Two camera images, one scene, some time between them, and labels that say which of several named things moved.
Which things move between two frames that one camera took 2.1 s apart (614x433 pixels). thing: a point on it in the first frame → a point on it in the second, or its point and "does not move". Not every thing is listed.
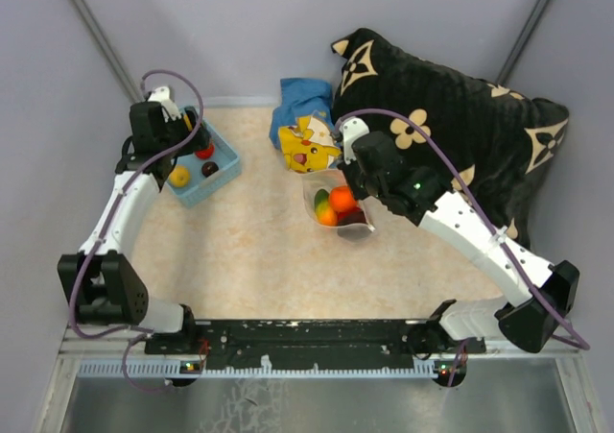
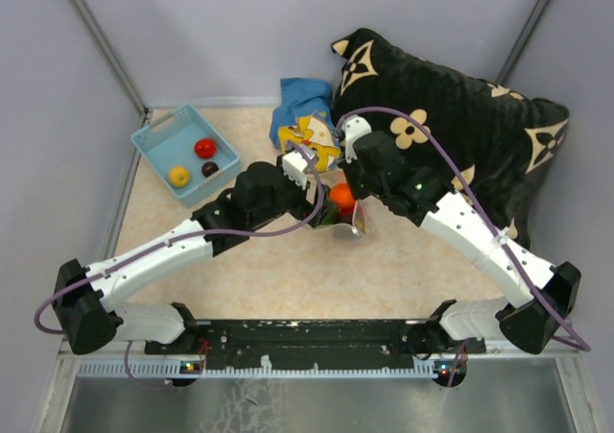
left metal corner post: (98, 35) does not move
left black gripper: (200, 141) → (304, 207)
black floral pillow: (496, 135) does not move
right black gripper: (347, 170) does not move
